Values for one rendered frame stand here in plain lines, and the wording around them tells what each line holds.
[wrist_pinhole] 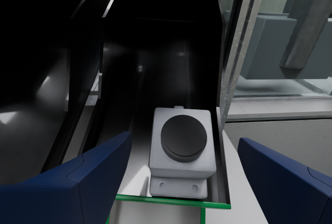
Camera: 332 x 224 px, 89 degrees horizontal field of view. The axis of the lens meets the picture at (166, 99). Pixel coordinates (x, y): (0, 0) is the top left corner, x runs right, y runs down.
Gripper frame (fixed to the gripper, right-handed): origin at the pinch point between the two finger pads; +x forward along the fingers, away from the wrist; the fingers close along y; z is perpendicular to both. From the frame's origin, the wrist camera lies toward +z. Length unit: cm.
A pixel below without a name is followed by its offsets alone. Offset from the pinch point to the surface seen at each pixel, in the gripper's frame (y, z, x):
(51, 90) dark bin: 14.8, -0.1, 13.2
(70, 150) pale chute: 15.9, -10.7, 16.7
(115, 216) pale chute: 8.2, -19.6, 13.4
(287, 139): -70, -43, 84
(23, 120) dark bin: 16.1, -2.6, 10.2
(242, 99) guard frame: -40, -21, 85
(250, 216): -22, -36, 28
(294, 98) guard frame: -72, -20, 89
